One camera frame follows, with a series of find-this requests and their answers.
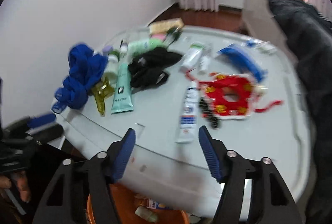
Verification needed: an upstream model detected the yellow-green hair claw clip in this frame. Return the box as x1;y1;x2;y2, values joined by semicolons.
91;77;115;116

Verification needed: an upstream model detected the blue sheer scarf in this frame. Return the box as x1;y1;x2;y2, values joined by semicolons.
52;43;108;114

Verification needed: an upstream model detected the teal cosmetic tube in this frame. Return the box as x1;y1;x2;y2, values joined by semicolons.
111;63;134;114

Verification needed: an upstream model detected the blue white medicine box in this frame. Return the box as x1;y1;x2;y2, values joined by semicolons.
146;199;172;210

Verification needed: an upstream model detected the black polka dot hair clip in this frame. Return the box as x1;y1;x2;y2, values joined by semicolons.
199;98;220;129

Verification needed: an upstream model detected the white blue ointment tube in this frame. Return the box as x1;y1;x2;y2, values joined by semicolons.
176;81;199;144

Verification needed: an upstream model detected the black sock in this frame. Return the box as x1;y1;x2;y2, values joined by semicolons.
128;47;182;90

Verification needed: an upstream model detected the blue plastic package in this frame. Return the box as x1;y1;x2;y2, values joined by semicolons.
217;44;267;83

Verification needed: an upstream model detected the white green ointment tube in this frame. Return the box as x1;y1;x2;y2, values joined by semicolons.
180;43;205;73

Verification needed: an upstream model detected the large green white lotion bottle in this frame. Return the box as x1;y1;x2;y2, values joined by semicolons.
128;38;164;57

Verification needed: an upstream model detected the orange trash bucket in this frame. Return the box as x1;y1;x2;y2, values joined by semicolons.
86;182;191;224

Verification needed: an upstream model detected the person's left hand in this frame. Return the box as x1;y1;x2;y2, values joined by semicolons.
0;171;30;203

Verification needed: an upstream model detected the purple small case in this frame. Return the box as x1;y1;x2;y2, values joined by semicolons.
102;45;113;57

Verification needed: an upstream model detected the green bottle cap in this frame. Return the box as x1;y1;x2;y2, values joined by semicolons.
109;50;120;59

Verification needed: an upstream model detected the small white dark spray bottle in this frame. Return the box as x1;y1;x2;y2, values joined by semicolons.
120;39;128;54

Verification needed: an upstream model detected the clear plastic cup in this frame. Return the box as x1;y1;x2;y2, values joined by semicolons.
114;28;139;45

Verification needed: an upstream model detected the blue small clip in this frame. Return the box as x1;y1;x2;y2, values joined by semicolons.
246;40;257;48

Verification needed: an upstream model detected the dark green dropper bottle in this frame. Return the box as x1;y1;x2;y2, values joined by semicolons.
165;27;182;45

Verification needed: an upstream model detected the dark blue quilt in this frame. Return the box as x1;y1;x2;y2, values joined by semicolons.
268;0;331;223

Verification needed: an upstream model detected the white bed frame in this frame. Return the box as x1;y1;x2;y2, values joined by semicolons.
242;0;297;63

